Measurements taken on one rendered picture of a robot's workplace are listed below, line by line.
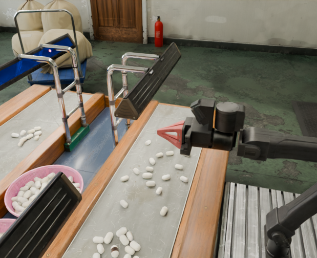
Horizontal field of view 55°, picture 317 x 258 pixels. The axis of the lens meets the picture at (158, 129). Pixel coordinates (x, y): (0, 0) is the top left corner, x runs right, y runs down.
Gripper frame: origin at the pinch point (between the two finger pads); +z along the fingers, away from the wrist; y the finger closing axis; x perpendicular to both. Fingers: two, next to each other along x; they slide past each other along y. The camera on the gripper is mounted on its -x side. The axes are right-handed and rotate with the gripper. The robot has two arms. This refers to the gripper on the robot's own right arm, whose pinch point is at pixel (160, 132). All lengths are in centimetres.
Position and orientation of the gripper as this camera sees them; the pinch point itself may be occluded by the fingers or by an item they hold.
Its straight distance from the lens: 83.6
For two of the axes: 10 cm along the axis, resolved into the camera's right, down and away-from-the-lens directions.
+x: 0.3, 8.5, 5.3
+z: -9.7, -1.1, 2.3
